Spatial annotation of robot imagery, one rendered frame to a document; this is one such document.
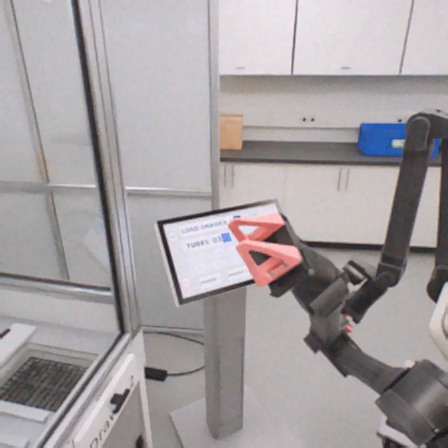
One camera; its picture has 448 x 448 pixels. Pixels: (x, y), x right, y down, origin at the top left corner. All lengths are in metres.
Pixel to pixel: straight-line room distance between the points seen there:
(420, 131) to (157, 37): 1.45
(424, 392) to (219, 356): 1.17
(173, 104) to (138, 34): 0.35
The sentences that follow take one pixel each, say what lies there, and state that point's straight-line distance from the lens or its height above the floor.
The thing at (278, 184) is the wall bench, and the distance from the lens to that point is 3.49.
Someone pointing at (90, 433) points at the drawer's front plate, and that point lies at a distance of 1.10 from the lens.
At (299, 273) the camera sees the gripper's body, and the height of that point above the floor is 1.49.
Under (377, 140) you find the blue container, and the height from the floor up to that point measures 1.04.
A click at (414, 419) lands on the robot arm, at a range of 0.66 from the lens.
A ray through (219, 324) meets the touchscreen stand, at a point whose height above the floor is 0.73.
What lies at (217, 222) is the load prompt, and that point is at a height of 1.16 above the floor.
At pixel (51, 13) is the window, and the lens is 0.87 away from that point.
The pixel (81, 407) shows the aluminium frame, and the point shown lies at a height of 0.98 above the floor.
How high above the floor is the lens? 1.75
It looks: 25 degrees down
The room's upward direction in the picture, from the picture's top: straight up
